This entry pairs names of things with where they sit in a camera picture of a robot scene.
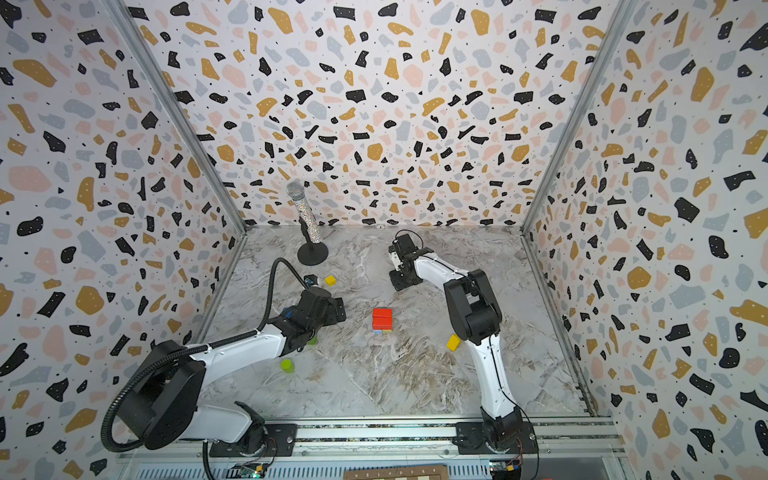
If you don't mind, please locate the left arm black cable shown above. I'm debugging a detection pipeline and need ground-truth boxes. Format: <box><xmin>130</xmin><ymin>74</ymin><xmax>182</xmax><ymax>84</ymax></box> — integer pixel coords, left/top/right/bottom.
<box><xmin>100</xmin><ymin>257</ymin><xmax>310</xmax><ymax>454</ymax></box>

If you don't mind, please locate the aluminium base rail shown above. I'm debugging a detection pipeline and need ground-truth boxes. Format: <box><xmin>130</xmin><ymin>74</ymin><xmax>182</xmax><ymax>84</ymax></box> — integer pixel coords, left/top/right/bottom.
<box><xmin>113</xmin><ymin>416</ymin><xmax>631</xmax><ymax>466</ymax></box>

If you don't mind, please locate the cardboard wooden tray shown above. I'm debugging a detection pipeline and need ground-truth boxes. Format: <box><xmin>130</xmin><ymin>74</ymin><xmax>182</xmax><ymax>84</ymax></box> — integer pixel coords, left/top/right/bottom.
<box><xmin>343</xmin><ymin>464</ymin><xmax>450</xmax><ymax>480</ymax></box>

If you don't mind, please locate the yellow block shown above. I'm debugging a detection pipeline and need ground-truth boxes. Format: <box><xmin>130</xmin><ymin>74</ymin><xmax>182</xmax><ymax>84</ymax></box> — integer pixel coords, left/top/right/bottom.
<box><xmin>446</xmin><ymin>334</ymin><xmax>461</xmax><ymax>352</ymax></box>

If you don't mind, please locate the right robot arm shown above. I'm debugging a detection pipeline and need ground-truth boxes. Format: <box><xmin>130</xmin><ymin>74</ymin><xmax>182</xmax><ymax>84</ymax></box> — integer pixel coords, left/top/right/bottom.
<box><xmin>388</xmin><ymin>232</ymin><xmax>527</xmax><ymax>452</ymax></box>

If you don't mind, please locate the lime green round block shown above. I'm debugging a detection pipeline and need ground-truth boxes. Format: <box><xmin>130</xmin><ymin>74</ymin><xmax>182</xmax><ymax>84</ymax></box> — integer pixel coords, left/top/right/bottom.
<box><xmin>281</xmin><ymin>359</ymin><xmax>295</xmax><ymax>373</ymax></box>

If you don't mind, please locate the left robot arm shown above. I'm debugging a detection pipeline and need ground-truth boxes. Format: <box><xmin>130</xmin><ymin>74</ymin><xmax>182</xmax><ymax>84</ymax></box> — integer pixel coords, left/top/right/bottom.
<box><xmin>100</xmin><ymin>287</ymin><xmax>346</xmax><ymax>456</ymax></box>

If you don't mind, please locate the glitter silver microphone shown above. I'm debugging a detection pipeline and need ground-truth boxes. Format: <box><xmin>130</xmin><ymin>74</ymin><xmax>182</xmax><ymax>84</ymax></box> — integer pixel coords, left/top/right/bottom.
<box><xmin>286</xmin><ymin>179</ymin><xmax>322</xmax><ymax>244</ymax></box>

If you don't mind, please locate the black microphone stand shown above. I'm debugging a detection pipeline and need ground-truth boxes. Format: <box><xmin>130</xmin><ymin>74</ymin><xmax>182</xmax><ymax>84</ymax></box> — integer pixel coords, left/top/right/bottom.
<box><xmin>297</xmin><ymin>218</ymin><xmax>329</xmax><ymax>266</ymax></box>

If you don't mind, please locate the red block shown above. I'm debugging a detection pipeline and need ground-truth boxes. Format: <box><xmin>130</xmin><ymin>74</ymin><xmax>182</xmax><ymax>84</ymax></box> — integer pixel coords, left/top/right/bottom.
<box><xmin>372</xmin><ymin>319</ymin><xmax>393</xmax><ymax>330</ymax></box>
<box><xmin>372</xmin><ymin>308</ymin><xmax>393</xmax><ymax>321</ymax></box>

